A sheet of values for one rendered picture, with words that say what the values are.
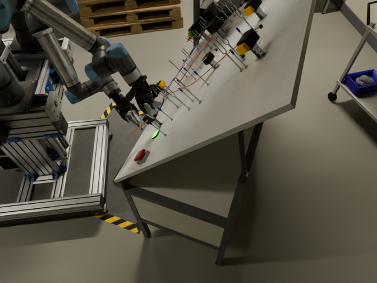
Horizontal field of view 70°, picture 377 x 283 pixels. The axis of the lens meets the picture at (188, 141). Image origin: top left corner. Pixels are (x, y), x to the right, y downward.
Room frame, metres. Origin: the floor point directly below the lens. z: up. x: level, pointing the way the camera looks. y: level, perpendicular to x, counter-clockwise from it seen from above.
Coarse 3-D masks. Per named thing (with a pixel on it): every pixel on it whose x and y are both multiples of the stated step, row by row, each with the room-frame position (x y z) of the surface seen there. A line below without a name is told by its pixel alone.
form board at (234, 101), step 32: (288, 0) 1.05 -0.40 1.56; (288, 32) 0.77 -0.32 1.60; (192, 64) 1.38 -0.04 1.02; (224, 64) 0.95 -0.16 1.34; (256, 64) 0.72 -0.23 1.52; (288, 64) 0.58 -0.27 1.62; (192, 96) 0.89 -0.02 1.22; (224, 96) 0.67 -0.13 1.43; (256, 96) 0.54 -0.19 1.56; (288, 96) 0.45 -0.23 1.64; (160, 128) 0.83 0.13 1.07; (192, 128) 0.61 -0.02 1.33; (224, 128) 0.49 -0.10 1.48; (128, 160) 0.76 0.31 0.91; (160, 160) 0.55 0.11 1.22
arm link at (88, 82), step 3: (87, 81) 1.07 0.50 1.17; (90, 81) 1.07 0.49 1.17; (93, 81) 1.07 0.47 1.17; (87, 84) 1.05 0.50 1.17; (90, 84) 1.06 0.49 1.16; (93, 84) 1.06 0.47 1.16; (90, 87) 1.04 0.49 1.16; (93, 87) 1.05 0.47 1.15; (96, 87) 1.06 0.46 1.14; (99, 87) 1.05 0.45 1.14; (90, 90) 1.03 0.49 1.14; (93, 90) 1.04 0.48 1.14; (96, 90) 1.05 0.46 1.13; (99, 90) 1.06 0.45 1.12; (102, 90) 1.09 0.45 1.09; (93, 93) 1.04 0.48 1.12
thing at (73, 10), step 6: (48, 0) 1.19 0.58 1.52; (54, 0) 1.20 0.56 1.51; (60, 0) 1.21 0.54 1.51; (66, 0) 1.22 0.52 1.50; (72, 0) 1.24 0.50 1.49; (60, 6) 1.20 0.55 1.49; (66, 6) 1.21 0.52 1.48; (72, 6) 1.23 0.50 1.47; (66, 12) 1.21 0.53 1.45; (72, 12) 1.23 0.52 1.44
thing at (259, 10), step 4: (252, 0) 1.11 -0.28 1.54; (256, 0) 1.11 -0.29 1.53; (260, 0) 1.12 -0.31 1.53; (248, 4) 1.10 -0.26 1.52; (252, 4) 1.09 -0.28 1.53; (256, 4) 1.10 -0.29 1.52; (244, 8) 1.11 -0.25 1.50; (256, 8) 1.09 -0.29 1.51; (260, 8) 1.11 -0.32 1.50; (256, 12) 1.11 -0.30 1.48; (260, 12) 1.10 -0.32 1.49; (260, 16) 1.10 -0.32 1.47; (264, 16) 1.09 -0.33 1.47; (260, 20) 1.09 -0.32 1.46
